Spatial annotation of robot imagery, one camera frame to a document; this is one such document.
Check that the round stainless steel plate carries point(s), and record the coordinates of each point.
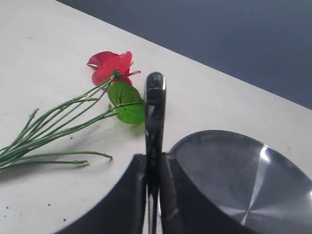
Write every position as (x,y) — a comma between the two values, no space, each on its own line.
(252,183)

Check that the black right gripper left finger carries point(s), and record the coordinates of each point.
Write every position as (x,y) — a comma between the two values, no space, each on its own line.
(122,210)

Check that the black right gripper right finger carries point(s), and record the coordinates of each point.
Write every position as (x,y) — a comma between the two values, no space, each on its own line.
(185,209)

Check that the red artificial anthurium flower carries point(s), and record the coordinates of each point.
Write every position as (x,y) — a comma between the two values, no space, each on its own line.
(111,77)

